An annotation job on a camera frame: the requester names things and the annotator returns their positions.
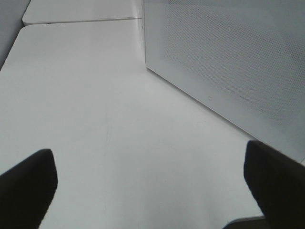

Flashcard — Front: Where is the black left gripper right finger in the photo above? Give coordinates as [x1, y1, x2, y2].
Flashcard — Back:
[244, 141, 305, 229]

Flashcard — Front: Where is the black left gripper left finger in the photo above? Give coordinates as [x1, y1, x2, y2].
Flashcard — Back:
[0, 149, 58, 229]

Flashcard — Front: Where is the white microwave door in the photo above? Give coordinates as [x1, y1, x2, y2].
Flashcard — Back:
[143, 0, 305, 161]

